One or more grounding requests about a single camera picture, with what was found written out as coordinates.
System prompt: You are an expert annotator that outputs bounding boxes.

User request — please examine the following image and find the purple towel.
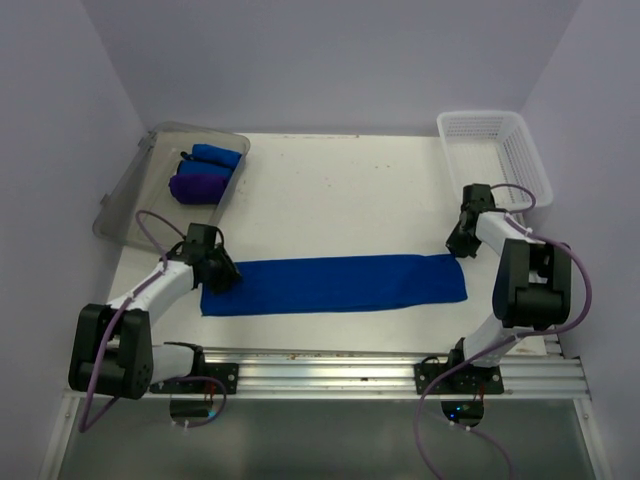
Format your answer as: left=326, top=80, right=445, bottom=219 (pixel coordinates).
left=169, top=173, right=228, bottom=205

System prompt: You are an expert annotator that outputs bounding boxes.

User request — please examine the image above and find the blue towel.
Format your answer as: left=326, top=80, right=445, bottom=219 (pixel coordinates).
left=200, top=254, right=468, bottom=317
left=176, top=160, right=233, bottom=177
left=191, top=144, right=242, bottom=169

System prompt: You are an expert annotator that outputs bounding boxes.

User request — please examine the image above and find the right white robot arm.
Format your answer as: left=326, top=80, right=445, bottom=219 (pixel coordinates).
left=445, top=184, right=572, bottom=393

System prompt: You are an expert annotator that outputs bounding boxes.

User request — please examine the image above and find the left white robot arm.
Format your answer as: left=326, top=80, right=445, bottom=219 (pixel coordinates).
left=68, top=223, right=241, bottom=399

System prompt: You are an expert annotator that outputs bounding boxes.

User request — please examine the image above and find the white plastic basket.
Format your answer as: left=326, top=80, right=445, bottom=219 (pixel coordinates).
left=436, top=110, right=554, bottom=211

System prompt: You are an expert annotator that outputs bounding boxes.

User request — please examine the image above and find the clear plastic bin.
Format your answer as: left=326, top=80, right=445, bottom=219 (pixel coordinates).
left=93, top=121, right=251, bottom=252

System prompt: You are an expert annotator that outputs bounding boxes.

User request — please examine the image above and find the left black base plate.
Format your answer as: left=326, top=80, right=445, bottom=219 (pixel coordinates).
left=149, top=363, right=239, bottom=395

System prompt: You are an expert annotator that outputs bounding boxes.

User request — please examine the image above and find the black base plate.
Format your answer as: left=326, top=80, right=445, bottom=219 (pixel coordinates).
left=149, top=363, right=239, bottom=395
left=413, top=356, right=505, bottom=396

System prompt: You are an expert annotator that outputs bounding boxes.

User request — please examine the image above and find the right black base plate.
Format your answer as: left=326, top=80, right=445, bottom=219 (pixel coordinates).
left=413, top=356, right=505, bottom=396

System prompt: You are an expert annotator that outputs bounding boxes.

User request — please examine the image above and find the aluminium mounting rail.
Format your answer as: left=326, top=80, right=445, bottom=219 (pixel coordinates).
left=64, top=347, right=586, bottom=401

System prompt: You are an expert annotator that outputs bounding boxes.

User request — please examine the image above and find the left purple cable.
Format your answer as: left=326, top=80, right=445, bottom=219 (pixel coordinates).
left=78, top=209, right=227, bottom=434

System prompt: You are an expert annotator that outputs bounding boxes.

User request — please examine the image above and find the purple cable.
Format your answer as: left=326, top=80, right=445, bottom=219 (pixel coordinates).
left=415, top=183, right=594, bottom=480
left=78, top=209, right=227, bottom=434

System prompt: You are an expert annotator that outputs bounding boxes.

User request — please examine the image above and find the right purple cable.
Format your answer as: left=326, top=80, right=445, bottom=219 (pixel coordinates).
left=415, top=183, right=594, bottom=480

